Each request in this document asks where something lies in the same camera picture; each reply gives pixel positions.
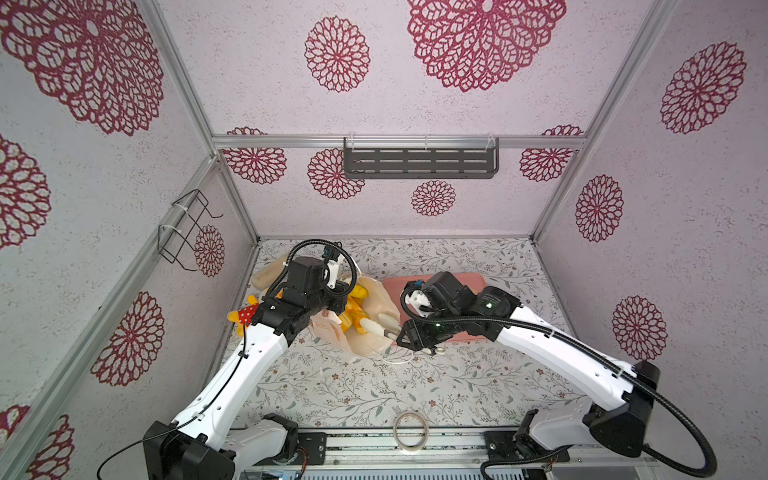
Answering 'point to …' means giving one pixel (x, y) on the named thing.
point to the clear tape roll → (406, 448)
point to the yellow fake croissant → (355, 310)
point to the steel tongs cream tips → (385, 324)
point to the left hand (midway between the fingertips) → (344, 291)
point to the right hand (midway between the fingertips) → (402, 335)
